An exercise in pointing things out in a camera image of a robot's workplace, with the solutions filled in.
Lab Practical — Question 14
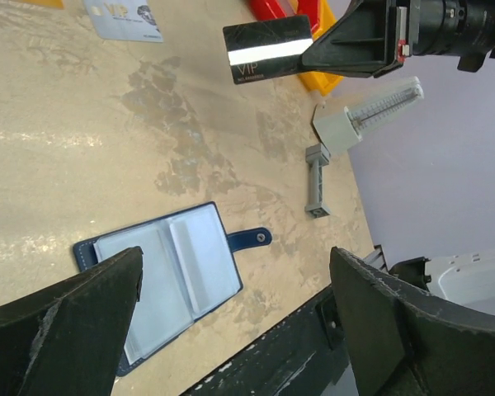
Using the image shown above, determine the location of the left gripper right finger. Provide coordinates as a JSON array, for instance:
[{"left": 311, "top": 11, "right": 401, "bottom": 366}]
[{"left": 329, "top": 247, "right": 495, "bottom": 395}]

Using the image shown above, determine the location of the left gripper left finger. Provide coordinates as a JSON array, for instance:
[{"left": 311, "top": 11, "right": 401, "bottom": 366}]
[{"left": 0, "top": 247, "right": 143, "bottom": 395}]

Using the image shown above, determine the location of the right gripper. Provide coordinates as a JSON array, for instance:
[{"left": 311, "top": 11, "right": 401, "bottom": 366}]
[{"left": 301, "top": 0, "right": 421, "bottom": 78}]

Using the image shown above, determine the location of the black VIP card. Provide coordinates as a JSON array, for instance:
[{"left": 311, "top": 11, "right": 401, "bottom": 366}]
[{"left": 223, "top": 15, "right": 314, "bottom": 85}]

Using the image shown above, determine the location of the blue leather card holder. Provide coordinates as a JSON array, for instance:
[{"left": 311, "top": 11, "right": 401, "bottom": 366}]
[{"left": 72, "top": 201, "right": 272, "bottom": 377}]

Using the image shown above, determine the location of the silver white credit card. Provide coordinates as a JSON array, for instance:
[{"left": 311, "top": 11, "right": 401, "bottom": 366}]
[{"left": 83, "top": 0, "right": 163, "bottom": 43}]

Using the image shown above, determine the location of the gold VIP card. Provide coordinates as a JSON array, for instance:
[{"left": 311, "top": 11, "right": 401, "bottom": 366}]
[{"left": 16, "top": 0, "right": 64, "bottom": 9}]

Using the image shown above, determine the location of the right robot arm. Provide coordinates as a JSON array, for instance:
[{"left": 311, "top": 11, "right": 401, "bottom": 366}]
[{"left": 300, "top": 0, "right": 495, "bottom": 78}]

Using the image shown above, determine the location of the yellow storage bin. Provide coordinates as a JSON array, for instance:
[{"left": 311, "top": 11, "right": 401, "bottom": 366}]
[{"left": 295, "top": 0, "right": 342, "bottom": 97}]

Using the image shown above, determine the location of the white grey metronome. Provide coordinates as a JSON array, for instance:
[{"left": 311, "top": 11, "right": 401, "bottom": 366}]
[{"left": 313, "top": 76, "right": 424, "bottom": 156}]

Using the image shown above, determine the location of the red storage bin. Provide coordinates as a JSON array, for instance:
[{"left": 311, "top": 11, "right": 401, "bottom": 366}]
[{"left": 247, "top": 0, "right": 336, "bottom": 23}]

